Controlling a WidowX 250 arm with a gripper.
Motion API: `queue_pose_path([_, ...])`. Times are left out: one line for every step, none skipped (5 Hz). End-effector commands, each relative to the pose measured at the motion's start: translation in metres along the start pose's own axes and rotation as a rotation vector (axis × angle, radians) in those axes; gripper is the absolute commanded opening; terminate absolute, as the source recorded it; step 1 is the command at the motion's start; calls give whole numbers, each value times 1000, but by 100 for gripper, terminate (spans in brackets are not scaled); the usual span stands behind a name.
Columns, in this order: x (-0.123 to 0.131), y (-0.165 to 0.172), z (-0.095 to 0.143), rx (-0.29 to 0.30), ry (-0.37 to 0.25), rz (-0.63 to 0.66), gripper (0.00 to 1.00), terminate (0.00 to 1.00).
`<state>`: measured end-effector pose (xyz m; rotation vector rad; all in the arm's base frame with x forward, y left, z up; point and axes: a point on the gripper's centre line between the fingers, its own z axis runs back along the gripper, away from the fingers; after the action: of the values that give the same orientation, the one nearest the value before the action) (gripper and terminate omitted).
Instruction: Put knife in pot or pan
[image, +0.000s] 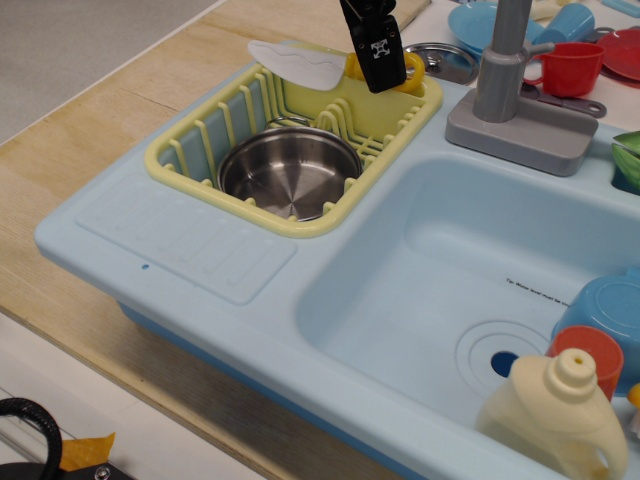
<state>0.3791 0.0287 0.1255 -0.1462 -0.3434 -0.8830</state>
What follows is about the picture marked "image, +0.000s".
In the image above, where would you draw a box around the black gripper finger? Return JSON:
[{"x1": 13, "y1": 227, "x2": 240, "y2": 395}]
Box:
[{"x1": 340, "y1": 0, "x2": 407, "y2": 93}]

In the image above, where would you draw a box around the toy knife yellow handle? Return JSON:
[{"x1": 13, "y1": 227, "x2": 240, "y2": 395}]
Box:
[{"x1": 248, "y1": 40, "x2": 426, "y2": 93}]

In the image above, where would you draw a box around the steel pot lid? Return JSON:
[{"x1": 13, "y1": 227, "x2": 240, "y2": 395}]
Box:
[{"x1": 405, "y1": 42, "x2": 479, "y2": 85}]

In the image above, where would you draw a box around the stainless steel pot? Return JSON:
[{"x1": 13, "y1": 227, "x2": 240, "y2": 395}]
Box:
[{"x1": 217, "y1": 125, "x2": 363, "y2": 221}]

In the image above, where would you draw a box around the light blue plate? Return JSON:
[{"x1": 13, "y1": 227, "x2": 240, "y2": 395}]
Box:
[{"x1": 448, "y1": 1, "x2": 544, "y2": 55}]

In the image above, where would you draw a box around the grey toy faucet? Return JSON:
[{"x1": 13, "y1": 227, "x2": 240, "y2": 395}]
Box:
[{"x1": 445, "y1": 1, "x2": 598, "y2": 177}]

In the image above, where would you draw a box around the light blue tumbler cup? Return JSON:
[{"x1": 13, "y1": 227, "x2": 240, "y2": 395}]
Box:
[{"x1": 533, "y1": 3, "x2": 595, "y2": 45}]

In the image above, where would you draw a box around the yellow dish drying rack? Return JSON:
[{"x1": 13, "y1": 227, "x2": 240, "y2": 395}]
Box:
[{"x1": 144, "y1": 62, "x2": 443, "y2": 238}]

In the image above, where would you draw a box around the red plate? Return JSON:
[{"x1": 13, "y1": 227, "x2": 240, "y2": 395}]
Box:
[{"x1": 596, "y1": 28, "x2": 639, "y2": 83}]

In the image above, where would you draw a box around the green toy bowl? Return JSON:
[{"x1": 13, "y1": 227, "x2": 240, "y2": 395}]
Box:
[{"x1": 611, "y1": 131, "x2": 639, "y2": 190}]

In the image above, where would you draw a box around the light blue toy sink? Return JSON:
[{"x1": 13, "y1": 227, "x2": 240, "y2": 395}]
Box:
[{"x1": 35, "y1": 83, "x2": 639, "y2": 479}]

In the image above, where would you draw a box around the wooden board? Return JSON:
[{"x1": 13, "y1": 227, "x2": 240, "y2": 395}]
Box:
[{"x1": 0, "y1": 0, "x2": 432, "y2": 480}]

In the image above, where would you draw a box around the upturned blue bowl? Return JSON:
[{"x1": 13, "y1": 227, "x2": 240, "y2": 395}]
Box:
[{"x1": 552, "y1": 267, "x2": 639, "y2": 396}]

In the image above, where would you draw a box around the red-orange cup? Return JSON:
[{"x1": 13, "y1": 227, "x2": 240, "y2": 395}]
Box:
[{"x1": 546, "y1": 325, "x2": 624, "y2": 401}]

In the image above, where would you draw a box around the cream detergent bottle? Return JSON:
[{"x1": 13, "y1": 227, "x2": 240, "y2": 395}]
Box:
[{"x1": 475, "y1": 348, "x2": 629, "y2": 479}]

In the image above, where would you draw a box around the small yellow toy piece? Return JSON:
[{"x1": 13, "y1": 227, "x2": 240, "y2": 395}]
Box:
[{"x1": 627, "y1": 383, "x2": 640, "y2": 410}]

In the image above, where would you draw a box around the yellow tape piece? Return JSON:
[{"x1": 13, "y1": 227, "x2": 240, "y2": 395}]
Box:
[{"x1": 59, "y1": 432, "x2": 116, "y2": 472}]

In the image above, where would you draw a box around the red toy cup with handle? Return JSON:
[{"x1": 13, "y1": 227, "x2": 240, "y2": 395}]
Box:
[{"x1": 524, "y1": 42, "x2": 604, "y2": 97}]

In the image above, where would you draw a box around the grey utensil handle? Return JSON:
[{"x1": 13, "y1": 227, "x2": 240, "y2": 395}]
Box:
[{"x1": 520, "y1": 83, "x2": 608, "y2": 119}]

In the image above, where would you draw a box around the black braided cable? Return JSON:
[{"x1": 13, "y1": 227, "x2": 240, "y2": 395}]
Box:
[{"x1": 0, "y1": 397, "x2": 64, "y2": 480}]

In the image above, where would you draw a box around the black metal bracket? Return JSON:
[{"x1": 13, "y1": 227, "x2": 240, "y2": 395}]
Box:
[{"x1": 1, "y1": 462, "x2": 132, "y2": 480}]

